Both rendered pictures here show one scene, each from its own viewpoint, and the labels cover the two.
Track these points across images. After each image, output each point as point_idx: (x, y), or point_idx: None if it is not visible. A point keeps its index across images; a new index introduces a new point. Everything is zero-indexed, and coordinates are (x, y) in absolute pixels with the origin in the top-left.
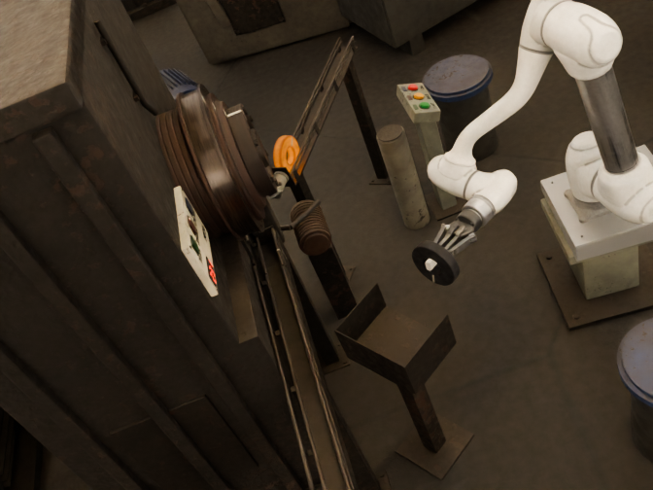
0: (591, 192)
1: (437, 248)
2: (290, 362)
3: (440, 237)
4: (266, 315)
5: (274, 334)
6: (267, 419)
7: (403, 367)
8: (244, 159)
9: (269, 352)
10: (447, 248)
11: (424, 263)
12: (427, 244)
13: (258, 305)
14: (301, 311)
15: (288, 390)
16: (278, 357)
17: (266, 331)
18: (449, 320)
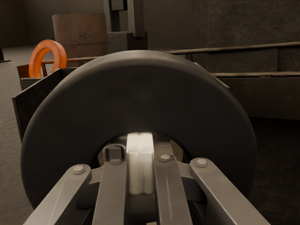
0: None
1: (95, 61)
2: (218, 72)
3: (225, 222)
4: (287, 42)
5: (269, 68)
6: None
7: (60, 68)
8: None
9: (212, 27)
10: (106, 170)
11: (183, 155)
12: (156, 53)
13: (298, 25)
14: (299, 92)
15: (174, 52)
16: (215, 47)
17: (256, 38)
18: (16, 118)
